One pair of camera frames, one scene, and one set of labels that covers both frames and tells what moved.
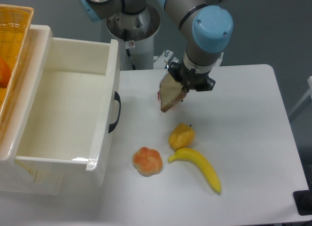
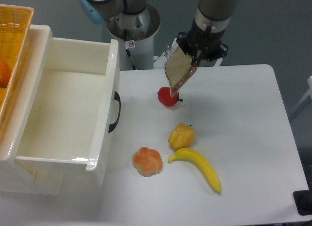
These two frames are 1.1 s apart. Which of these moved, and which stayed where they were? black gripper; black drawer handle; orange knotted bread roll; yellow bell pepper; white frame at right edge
Moved: black gripper
Stayed: orange knotted bread roll; black drawer handle; white frame at right edge; yellow bell pepper
